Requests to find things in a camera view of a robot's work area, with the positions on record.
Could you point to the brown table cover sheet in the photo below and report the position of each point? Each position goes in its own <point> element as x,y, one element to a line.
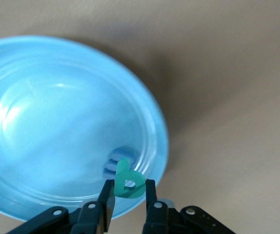
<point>227,97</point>

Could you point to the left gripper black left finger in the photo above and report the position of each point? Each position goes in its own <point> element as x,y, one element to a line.
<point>91,219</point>

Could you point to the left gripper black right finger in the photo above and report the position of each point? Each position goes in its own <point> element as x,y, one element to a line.
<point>154,219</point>

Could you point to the blue foam letter m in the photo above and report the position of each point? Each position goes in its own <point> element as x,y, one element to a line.
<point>109,168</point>

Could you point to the blue plate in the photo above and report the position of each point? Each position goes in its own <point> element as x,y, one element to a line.
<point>57,122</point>

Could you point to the teal foam letter b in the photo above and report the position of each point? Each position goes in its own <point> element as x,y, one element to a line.
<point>120,175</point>

